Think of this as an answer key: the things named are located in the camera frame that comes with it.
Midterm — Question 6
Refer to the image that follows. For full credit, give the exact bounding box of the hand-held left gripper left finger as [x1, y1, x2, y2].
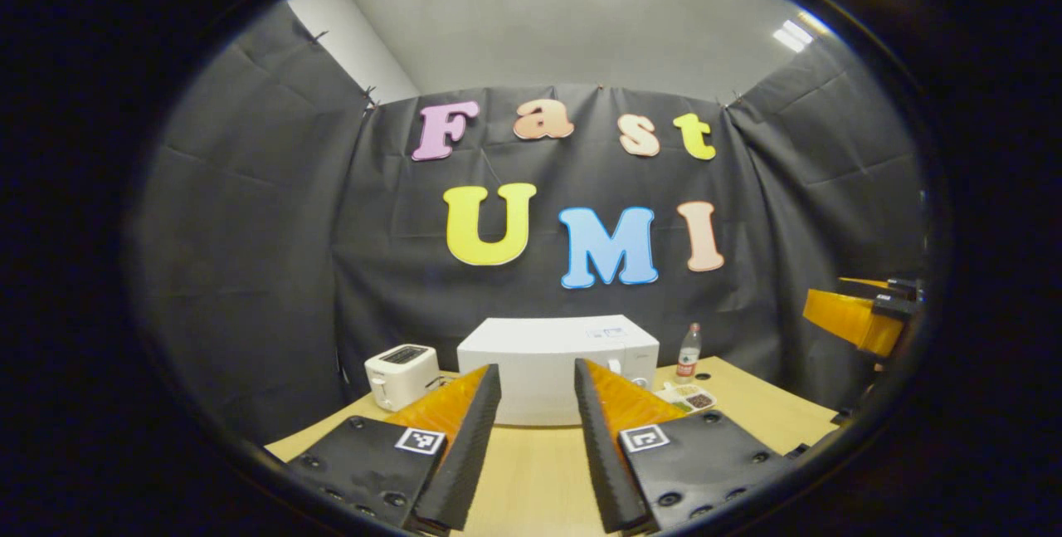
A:
[286, 364, 503, 534]

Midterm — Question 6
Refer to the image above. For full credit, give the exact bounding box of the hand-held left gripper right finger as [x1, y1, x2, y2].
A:
[574, 358, 793, 536]

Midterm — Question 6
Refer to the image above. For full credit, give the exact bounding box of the white microwave oven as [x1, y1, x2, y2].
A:
[456, 316, 660, 427]

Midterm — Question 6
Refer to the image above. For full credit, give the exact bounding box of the white toaster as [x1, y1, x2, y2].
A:
[364, 344, 441, 413]

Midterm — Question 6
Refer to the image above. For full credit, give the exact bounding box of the white divided dish of beans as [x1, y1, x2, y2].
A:
[655, 383, 718, 413]

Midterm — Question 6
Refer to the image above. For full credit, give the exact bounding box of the red label water bottle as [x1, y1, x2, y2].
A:
[676, 322, 703, 378]

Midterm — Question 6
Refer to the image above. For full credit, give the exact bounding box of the small ceiling light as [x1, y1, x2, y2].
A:
[772, 18, 816, 54]

